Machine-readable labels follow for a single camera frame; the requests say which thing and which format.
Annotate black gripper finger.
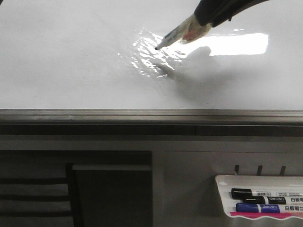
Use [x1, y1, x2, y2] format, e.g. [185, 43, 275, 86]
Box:
[194, 0, 266, 27]

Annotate white taped whiteboard marker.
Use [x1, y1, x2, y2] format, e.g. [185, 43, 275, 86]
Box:
[155, 14, 212, 50]

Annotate white whiteboard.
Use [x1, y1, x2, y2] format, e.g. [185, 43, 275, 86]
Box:
[0, 0, 303, 110]

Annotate pink whiteboard eraser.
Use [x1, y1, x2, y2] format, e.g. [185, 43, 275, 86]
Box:
[230, 212, 303, 219]

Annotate upper black capped marker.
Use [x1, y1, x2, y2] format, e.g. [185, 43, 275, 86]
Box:
[231, 188, 303, 199]

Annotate black capped marker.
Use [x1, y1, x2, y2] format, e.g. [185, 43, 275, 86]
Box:
[231, 188, 303, 199]
[242, 196, 303, 205]

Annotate white plastic marker tray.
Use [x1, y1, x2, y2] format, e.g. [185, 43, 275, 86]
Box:
[215, 175, 303, 221]

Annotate lower black capped marker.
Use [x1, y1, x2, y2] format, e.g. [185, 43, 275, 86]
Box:
[242, 196, 303, 205]

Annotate blue capped marker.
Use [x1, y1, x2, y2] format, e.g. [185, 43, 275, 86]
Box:
[236, 203, 303, 214]

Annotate dark chair back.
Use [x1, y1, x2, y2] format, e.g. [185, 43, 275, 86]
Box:
[0, 163, 84, 227]

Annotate left black wall hook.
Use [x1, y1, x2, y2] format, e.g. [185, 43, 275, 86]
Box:
[234, 165, 240, 175]

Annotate black wall hook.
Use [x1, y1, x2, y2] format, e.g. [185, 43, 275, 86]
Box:
[234, 165, 240, 175]
[280, 166, 286, 176]
[257, 165, 263, 176]

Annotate middle black wall hook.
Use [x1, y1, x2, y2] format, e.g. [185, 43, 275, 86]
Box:
[257, 165, 263, 176]

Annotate right black wall hook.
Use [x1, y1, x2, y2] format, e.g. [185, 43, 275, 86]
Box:
[280, 166, 286, 176]

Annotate grey whiteboard frame rail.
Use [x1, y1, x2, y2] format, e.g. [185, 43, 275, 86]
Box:
[0, 109, 303, 137]

